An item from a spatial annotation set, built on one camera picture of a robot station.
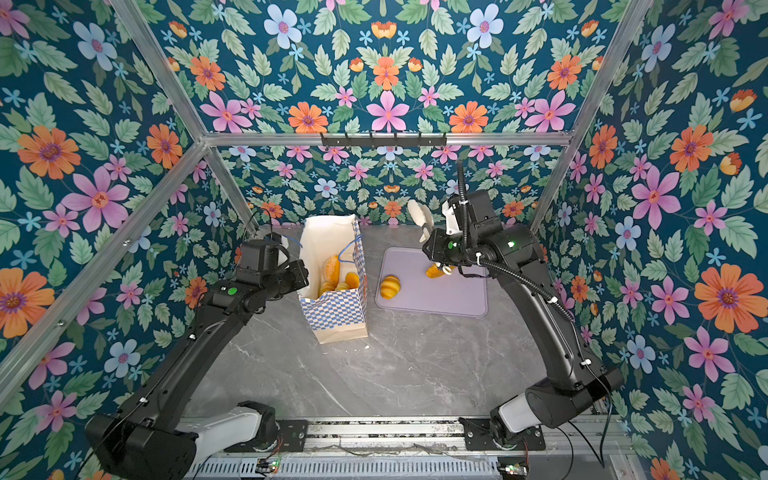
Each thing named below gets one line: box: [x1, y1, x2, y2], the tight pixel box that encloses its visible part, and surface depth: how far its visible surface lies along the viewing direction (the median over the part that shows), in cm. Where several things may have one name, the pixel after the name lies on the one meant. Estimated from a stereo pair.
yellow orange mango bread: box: [345, 272, 361, 289], surface depth 102 cm
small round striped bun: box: [380, 274, 401, 300], surface depth 101 cm
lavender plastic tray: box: [376, 247, 488, 318], surface depth 103 cm
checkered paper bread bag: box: [299, 214, 368, 344], surface depth 84 cm
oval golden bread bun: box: [322, 255, 341, 290], surface depth 100 cm
